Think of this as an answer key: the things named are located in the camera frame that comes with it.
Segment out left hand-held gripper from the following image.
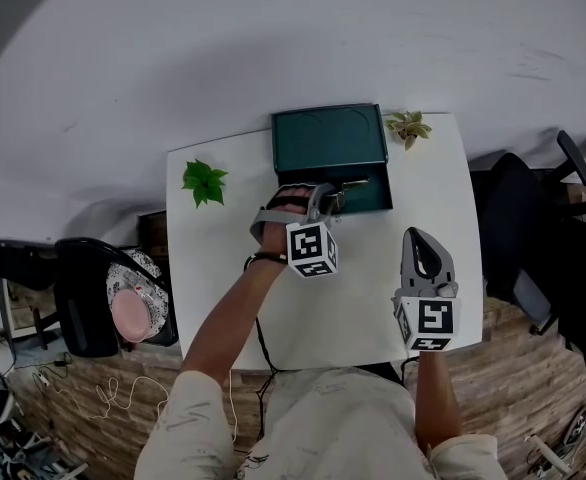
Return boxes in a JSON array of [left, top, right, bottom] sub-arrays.
[[249, 182, 345, 280]]

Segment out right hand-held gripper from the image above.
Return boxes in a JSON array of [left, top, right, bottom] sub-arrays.
[[391, 226, 463, 353]]

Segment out brass clasp tool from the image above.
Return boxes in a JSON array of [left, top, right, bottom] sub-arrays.
[[330, 177, 373, 215]]

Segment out dark green metal box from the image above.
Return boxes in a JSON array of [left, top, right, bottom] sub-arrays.
[[271, 102, 394, 217]]

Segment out person's right forearm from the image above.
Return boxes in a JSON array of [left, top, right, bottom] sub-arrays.
[[414, 350, 464, 452]]

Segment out person's left forearm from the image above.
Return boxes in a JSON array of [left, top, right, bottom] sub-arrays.
[[180, 247, 289, 387]]

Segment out person's left hand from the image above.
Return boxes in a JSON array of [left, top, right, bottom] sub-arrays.
[[259, 184, 320, 255]]

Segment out person's black shorts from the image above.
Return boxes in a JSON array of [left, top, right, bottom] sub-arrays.
[[352, 361, 404, 384]]

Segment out black office chair grey armrests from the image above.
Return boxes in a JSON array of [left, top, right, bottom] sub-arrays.
[[480, 129, 586, 337]]

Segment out pale variegated potted plant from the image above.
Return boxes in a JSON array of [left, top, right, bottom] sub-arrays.
[[384, 110, 433, 152]]

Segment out green potted plant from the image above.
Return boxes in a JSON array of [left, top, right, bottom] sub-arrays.
[[181, 159, 229, 209]]

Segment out person's beige shirt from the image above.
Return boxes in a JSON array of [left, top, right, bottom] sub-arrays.
[[132, 365, 509, 480]]

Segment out floral seat cushion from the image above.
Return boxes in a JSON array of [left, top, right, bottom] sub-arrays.
[[105, 249, 172, 342]]

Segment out pink round cushion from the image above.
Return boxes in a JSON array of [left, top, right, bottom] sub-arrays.
[[111, 289, 149, 344]]

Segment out black folding chair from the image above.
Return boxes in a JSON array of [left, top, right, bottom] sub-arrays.
[[52, 236, 180, 359]]

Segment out black bracelet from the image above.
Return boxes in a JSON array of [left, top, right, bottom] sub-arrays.
[[243, 250, 289, 273]]

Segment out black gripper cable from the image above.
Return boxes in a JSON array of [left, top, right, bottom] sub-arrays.
[[399, 356, 420, 387], [254, 316, 279, 442]]

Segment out long white cable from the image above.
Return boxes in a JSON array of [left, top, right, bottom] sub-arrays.
[[227, 367, 240, 442]]

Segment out thin looped white cable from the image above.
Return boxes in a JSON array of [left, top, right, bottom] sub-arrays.
[[32, 372, 172, 422]]

